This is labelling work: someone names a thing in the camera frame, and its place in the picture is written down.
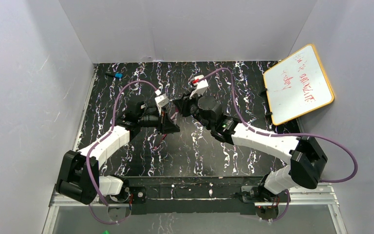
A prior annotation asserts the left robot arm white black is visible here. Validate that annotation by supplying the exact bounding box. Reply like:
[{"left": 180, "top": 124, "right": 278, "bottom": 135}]
[{"left": 55, "top": 101, "right": 180, "bottom": 205}]

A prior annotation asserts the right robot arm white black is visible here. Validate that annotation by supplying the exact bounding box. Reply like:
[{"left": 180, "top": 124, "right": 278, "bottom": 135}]
[{"left": 173, "top": 94, "right": 328, "bottom": 198}]

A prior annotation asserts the red translucent pen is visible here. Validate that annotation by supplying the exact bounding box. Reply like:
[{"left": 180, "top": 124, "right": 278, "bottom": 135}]
[{"left": 153, "top": 134, "right": 167, "bottom": 150}]

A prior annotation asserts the blue black marker cap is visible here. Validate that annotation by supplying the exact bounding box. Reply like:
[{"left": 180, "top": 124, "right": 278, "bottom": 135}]
[{"left": 105, "top": 72, "right": 123, "bottom": 79}]

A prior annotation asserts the yellow-framed whiteboard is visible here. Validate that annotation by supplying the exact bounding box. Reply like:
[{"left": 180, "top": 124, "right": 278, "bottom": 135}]
[{"left": 263, "top": 44, "right": 335, "bottom": 125}]

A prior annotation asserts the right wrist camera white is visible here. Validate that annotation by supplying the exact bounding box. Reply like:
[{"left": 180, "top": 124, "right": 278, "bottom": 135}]
[{"left": 189, "top": 75, "right": 208, "bottom": 99}]

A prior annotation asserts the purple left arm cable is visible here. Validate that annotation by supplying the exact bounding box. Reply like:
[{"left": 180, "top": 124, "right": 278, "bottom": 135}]
[{"left": 85, "top": 80, "right": 159, "bottom": 225}]

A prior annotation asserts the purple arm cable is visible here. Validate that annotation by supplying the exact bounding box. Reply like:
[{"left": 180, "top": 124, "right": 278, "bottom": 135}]
[
  {"left": 200, "top": 67, "right": 358, "bottom": 223},
  {"left": 85, "top": 80, "right": 159, "bottom": 225}
]

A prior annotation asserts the metal base rail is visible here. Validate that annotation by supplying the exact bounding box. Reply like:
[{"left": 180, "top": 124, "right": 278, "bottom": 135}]
[{"left": 48, "top": 175, "right": 339, "bottom": 215}]

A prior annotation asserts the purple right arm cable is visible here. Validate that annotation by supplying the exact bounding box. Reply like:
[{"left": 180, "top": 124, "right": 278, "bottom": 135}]
[{"left": 200, "top": 67, "right": 358, "bottom": 223}]

